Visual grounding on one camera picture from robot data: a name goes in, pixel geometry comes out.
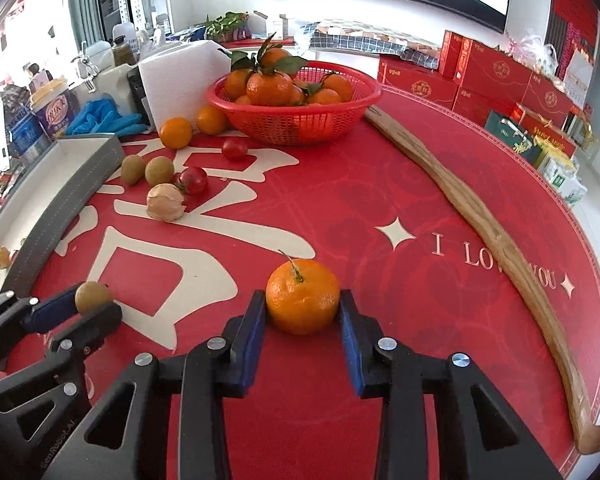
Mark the red wall decoration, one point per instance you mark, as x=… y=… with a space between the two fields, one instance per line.
x=572 y=10

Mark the green potted plant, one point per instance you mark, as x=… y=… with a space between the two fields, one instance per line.
x=225 y=25

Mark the wooden back scratcher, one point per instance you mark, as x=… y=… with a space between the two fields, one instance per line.
x=480 y=220

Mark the red cherry tomato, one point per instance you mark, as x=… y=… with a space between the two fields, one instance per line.
x=194 y=180
x=235 y=148

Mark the small olive-brown round fruit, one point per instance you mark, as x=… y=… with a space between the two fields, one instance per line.
x=132 y=168
x=159 y=170
x=92 y=296

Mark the white low cabinet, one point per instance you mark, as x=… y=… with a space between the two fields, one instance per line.
x=345 y=56

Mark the white green carton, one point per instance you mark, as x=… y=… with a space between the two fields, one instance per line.
x=562 y=180

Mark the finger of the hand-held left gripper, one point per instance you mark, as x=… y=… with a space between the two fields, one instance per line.
x=55 y=307
x=97 y=322

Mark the grey white tray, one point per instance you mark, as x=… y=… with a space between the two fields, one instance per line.
x=70 y=185

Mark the dark blue snack bag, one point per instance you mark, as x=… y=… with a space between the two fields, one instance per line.
x=10 y=100

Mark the plain mandarin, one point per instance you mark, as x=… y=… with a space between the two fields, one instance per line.
x=211 y=119

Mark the small white boxes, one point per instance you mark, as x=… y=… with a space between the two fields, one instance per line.
x=277 y=25

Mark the smooth orange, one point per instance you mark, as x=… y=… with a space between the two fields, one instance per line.
x=176 y=132

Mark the blue drink can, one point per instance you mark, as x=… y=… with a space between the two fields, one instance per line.
x=22 y=132

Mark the silver rabbit figurine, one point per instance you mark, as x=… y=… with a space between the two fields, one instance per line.
x=86 y=67

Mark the red plastic basket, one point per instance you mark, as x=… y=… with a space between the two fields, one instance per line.
x=290 y=125

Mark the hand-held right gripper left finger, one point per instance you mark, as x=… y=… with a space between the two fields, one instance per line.
x=250 y=340

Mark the red apple gift box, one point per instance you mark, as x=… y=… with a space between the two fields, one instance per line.
x=545 y=127

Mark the red printed table mat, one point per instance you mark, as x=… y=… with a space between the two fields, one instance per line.
x=380 y=185

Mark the olive bottle with dark cap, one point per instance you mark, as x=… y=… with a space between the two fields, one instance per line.
x=123 y=50

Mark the desk calendar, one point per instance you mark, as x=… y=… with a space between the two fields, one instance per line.
x=580 y=77

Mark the yellow green box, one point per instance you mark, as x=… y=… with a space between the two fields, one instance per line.
x=555 y=154

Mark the green gift bag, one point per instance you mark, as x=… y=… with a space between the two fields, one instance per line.
x=507 y=135

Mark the black case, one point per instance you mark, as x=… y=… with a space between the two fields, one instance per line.
x=136 y=90

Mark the checked cloth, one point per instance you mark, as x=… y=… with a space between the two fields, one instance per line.
x=365 y=37

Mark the pile of leafy mandarins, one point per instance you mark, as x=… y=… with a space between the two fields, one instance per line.
x=270 y=87

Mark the blue rubber gloves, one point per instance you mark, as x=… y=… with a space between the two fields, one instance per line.
x=105 y=117

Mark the mandarin with stem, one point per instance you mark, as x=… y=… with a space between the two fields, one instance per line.
x=302 y=300

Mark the purple milk tea cup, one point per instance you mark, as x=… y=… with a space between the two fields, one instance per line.
x=52 y=110

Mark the white paper towel roll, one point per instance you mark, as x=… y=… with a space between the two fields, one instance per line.
x=180 y=85

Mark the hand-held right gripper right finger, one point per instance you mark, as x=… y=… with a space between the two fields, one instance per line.
x=352 y=340

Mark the clear plastic gift bag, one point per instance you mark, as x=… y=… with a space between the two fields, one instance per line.
x=535 y=52

